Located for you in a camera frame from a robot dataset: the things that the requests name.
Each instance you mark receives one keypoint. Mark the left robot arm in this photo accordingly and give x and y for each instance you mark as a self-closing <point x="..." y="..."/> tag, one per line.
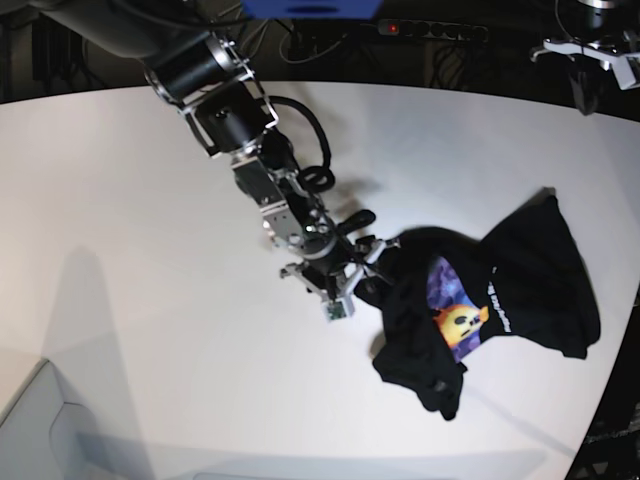
<point x="595" y="19"/>

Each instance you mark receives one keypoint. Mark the black box on floor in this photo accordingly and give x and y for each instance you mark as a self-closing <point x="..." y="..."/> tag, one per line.
<point x="56" y="52"/>

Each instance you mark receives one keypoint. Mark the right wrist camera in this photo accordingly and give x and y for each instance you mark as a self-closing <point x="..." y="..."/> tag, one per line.
<point x="338" y="309"/>

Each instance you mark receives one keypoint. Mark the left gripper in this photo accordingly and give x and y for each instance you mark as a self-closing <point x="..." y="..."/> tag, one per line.
<point x="617" y="53"/>

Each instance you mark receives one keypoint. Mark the black power strip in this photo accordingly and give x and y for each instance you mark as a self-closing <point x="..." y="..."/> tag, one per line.
<point x="433" y="30"/>

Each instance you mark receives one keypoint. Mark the white tray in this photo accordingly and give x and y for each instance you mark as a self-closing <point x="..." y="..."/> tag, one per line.
<point x="41" y="431"/>

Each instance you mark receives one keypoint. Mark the black graphic t-shirt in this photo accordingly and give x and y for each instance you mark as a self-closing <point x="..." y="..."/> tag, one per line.
<point x="450" y="294"/>

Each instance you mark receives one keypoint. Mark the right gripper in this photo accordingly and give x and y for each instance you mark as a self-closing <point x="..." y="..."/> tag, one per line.
<point x="331" y="266"/>

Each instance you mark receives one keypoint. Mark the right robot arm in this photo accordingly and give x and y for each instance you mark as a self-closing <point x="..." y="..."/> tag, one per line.
<point x="280" y="154"/>

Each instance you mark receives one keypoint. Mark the blue box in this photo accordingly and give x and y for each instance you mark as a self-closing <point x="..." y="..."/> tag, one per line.
<point x="312" y="9"/>

